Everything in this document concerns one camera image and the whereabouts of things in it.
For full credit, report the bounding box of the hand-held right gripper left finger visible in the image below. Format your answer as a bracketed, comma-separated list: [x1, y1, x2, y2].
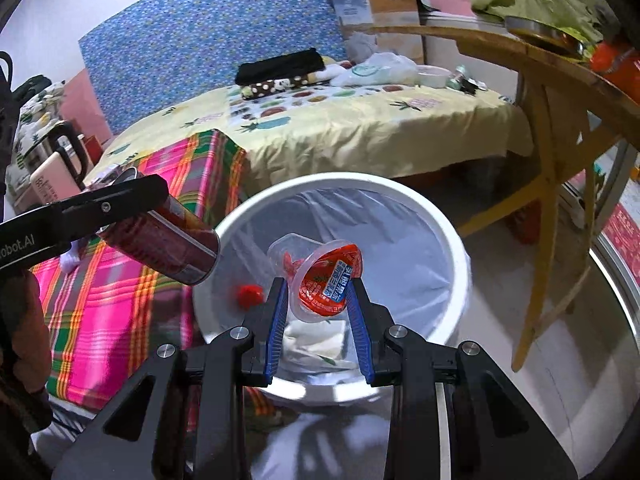
[52, 277, 291, 480]

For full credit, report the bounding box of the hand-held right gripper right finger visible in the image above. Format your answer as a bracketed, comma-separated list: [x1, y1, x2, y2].
[345, 277, 581, 480]

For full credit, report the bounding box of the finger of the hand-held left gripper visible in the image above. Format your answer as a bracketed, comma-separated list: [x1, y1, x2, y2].
[59, 174, 171, 250]

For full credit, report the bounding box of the red drink can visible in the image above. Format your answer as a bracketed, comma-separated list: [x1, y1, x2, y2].
[97, 167, 222, 287]

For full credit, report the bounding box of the clear jelly cup red lid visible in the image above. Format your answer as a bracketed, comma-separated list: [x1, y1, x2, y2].
[267, 240, 365, 322]

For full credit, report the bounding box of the white trash bin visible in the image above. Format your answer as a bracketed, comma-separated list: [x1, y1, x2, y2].
[192, 172, 473, 408]

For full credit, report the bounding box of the person's left hand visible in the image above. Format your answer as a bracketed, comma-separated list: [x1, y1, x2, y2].
[0, 272, 53, 397]

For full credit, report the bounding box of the white crumpled paper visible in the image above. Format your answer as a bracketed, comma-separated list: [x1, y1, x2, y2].
[282, 317, 352, 372]

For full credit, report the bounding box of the red crumpled wrapper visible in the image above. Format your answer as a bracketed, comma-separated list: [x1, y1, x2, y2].
[235, 284, 266, 309]

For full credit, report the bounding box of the translucent bin liner bag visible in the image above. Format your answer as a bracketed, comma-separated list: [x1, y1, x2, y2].
[212, 187, 451, 331]

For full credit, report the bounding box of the pink plaid tablecloth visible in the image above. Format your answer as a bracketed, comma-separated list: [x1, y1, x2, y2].
[30, 127, 248, 411]

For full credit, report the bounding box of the brown polka dot pillow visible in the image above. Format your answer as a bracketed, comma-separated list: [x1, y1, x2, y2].
[241, 72, 321, 101]

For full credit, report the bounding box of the blue patterned headboard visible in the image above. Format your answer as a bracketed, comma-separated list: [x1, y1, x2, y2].
[79, 0, 378, 136]

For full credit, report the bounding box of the black folded cloth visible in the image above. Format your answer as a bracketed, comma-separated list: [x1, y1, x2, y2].
[235, 48, 326, 86]

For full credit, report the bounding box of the white bowl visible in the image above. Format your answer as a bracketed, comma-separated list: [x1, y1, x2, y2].
[416, 65, 451, 90]

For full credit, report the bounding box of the white plastic bag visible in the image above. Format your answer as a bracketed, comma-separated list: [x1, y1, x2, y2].
[330, 51, 420, 87]

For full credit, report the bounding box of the wooden table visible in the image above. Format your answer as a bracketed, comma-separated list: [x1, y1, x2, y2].
[417, 25, 640, 371]

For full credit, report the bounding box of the cardboard box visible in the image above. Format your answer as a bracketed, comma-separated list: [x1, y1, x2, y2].
[322, 0, 436, 61]

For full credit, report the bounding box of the metal plate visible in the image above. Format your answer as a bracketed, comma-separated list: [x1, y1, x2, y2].
[504, 15, 598, 58]

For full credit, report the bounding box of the orange object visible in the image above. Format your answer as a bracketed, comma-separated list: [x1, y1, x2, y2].
[590, 40, 640, 92]

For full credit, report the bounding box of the steel kettle black handle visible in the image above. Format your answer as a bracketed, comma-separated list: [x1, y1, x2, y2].
[42, 120, 93, 191]

